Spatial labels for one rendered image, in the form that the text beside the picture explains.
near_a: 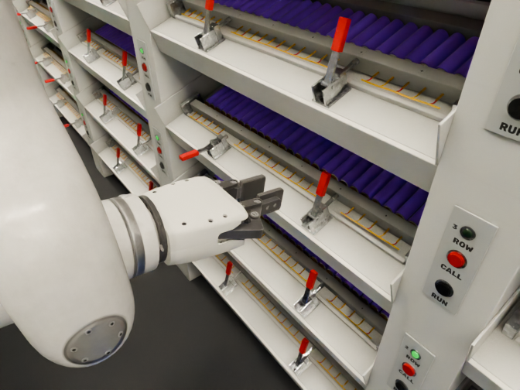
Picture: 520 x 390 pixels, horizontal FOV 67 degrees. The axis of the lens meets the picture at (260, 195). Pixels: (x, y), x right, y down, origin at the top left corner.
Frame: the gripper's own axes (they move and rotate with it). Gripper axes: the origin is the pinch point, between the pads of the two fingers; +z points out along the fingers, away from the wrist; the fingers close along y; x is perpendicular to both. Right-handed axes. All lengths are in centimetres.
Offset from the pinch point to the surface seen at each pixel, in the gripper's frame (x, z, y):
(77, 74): -18, 10, -112
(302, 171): -2.5, 13.4, -5.4
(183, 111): -5.4, 12.0, -41.3
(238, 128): -2.4, 13.8, -23.5
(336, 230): -6.3, 11.2, 5.3
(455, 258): 4.1, 5.6, 22.5
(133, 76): -6, 12, -69
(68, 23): -1, 9, -113
